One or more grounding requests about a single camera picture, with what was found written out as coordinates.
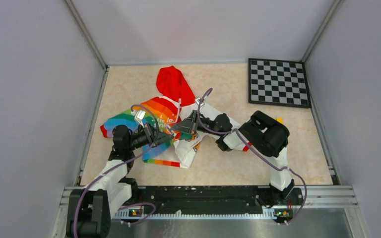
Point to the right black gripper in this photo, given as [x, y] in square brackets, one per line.
[190, 125]

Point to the black white checkerboard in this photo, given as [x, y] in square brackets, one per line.
[278, 82]

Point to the aluminium frame rail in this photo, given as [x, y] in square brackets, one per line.
[324, 197]

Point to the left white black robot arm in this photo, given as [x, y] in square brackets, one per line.
[108, 184]

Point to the rainbow white red hooded jacket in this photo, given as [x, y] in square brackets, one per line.
[176, 102]

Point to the wrist white camera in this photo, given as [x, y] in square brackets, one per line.
[139, 117]
[199, 102]

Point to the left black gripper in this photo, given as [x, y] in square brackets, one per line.
[149, 129]

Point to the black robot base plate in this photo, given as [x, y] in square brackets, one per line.
[212, 200]

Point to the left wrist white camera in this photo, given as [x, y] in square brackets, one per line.
[139, 117]

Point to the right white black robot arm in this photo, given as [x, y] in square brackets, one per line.
[261, 134]

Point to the small yellow block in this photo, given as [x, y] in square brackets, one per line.
[280, 120]

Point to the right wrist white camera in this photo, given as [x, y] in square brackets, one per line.
[199, 102]

